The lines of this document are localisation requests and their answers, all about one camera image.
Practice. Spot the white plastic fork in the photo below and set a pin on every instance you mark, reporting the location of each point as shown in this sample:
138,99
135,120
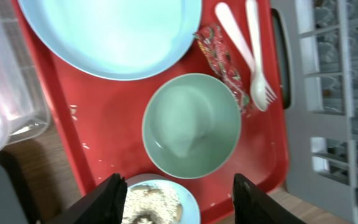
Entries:
227,20

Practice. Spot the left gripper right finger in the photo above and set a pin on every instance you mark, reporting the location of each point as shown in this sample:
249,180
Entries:
254,206

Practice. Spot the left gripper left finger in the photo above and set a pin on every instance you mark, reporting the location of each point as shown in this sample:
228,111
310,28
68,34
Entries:
104,204

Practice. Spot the light blue rice bowl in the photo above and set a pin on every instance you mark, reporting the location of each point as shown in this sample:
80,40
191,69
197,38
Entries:
191,210

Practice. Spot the rice and food scraps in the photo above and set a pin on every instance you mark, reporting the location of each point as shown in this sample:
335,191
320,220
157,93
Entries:
158,204

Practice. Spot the white plastic spoon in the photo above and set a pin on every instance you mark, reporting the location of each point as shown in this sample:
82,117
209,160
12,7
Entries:
257,87

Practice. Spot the green bowl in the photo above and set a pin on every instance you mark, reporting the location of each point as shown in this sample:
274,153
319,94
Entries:
191,126

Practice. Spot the black plastic tray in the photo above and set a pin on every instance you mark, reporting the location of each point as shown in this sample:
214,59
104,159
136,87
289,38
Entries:
16,202

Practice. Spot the grey dishwasher rack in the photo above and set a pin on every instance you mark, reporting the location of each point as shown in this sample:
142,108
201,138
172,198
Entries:
317,50

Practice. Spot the light blue plate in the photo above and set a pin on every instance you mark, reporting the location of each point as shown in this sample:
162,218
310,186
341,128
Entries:
121,40

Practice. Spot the clear plastic bin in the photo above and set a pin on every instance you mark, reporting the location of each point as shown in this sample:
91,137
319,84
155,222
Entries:
24,113

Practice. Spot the red snack wrapper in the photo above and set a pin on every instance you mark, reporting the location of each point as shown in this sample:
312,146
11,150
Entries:
210,41

